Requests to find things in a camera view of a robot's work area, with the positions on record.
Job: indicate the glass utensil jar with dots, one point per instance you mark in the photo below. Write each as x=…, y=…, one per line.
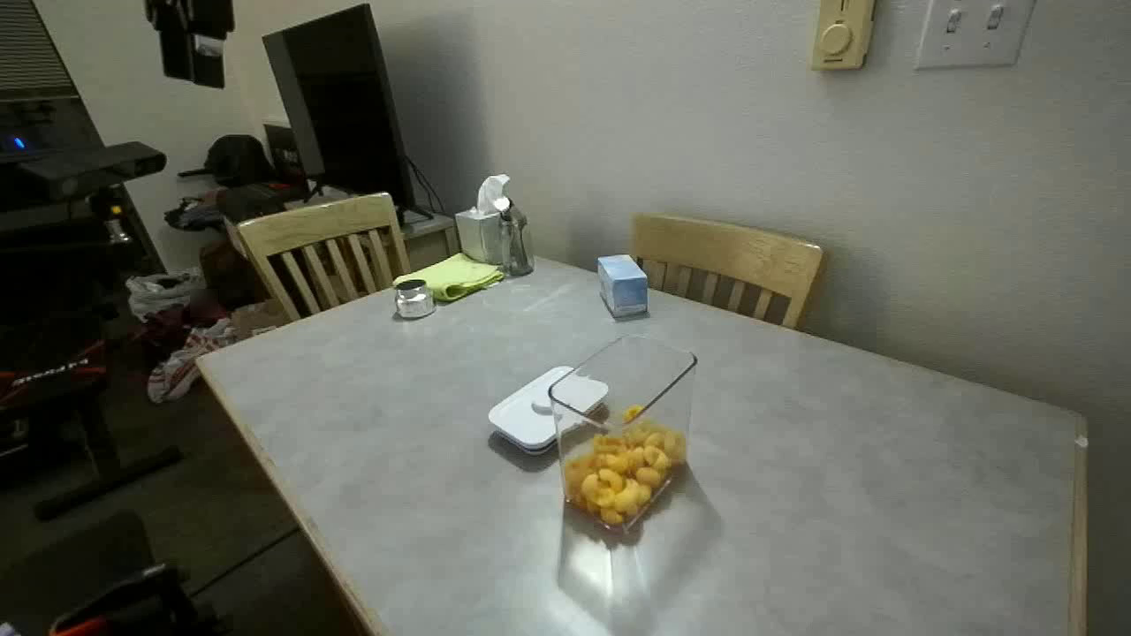
x=516, y=245

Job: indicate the white rectangular container lid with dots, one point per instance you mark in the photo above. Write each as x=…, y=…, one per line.
x=532, y=410

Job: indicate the small blue cardboard box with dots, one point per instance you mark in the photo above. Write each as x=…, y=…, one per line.
x=623, y=287

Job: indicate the clear container with yellow food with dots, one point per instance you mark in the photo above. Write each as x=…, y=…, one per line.
x=623, y=473

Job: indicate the beige wall thermostat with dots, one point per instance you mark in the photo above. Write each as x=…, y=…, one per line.
x=842, y=33

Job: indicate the white light switch plate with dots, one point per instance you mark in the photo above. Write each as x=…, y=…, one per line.
x=972, y=33

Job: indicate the wooden slat-back chair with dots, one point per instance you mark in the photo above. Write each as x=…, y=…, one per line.
x=728, y=251
x=320, y=231

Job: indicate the black and red bag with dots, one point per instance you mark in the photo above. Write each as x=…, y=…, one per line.
x=129, y=607

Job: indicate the black cap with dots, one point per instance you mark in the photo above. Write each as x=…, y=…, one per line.
x=238, y=162

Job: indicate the red and white cloth pile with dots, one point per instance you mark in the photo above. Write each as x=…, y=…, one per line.
x=188, y=349

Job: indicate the black sensor camera bar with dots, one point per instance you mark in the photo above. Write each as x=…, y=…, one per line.
x=91, y=167

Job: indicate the lime green cloth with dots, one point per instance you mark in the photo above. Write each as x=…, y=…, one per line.
x=455, y=278

